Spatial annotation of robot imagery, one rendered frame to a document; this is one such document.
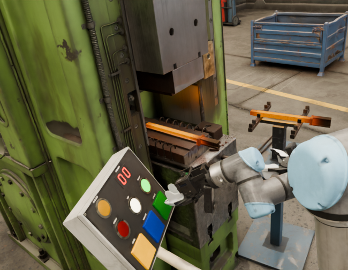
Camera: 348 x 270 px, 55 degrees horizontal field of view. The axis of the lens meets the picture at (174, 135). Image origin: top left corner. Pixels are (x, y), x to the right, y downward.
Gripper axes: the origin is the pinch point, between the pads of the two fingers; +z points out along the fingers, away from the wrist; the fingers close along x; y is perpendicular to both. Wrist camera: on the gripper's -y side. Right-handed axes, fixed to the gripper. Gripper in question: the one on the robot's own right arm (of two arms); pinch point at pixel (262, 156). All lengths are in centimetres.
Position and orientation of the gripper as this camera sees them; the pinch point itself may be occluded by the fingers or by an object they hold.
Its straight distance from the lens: 138.3
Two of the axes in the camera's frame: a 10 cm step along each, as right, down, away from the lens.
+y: 1.2, 8.7, 4.8
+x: 6.3, -4.4, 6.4
